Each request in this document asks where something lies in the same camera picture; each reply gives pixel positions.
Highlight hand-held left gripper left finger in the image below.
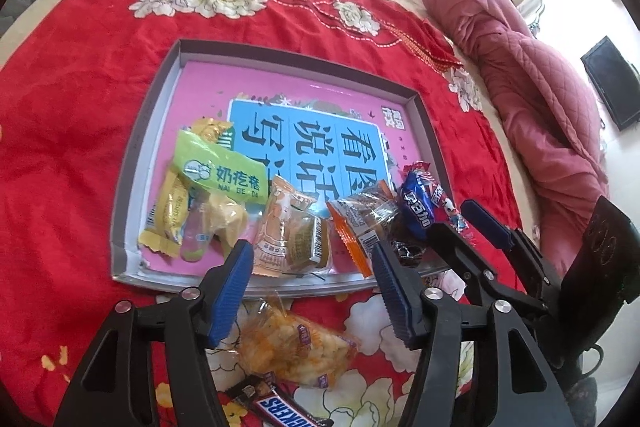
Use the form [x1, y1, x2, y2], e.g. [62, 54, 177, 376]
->
[52, 239, 254, 427]

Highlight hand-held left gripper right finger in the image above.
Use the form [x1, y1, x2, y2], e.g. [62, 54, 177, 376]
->
[371, 241, 576, 427]

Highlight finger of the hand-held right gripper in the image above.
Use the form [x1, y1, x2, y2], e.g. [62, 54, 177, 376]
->
[427, 222, 548, 318]
[460, 199, 548, 303]

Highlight blue cookie packet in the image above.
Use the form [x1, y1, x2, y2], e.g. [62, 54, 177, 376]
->
[390, 162, 451, 268]

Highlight clear rice cracker bag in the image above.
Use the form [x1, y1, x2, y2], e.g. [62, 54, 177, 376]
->
[235, 294, 358, 390]

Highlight beige pastry packet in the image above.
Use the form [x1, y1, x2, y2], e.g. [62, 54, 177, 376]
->
[251, 175, 333, 278]

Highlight clear orange-edged cake packet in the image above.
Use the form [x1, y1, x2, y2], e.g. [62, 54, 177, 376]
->
[326, 179, 401, 279]

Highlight clear snack bag green label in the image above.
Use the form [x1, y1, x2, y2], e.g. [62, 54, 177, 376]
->
[170, 117, 268, 263]

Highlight grey cardboard tray pink print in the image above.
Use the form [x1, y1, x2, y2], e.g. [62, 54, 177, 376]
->
[111, 38, 453, 298]

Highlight red snack packet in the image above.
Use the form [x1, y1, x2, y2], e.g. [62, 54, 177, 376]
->
[440, 187, 471, 233]

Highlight yellow snack packet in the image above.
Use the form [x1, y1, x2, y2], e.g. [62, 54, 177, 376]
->
[138, 167, 193, 255]

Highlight brown chocolate bar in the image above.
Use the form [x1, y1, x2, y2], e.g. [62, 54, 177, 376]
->
[222, 372, 333, 427]

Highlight pink quilt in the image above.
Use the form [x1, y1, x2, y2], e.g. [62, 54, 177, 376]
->
[419, 0, 611, 228]

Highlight black flat screen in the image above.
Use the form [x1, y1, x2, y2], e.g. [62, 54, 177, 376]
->
[580, 36, 640, 132]

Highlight red floral blanket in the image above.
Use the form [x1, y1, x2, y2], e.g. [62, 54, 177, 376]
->
[0, 0, 541, 427]

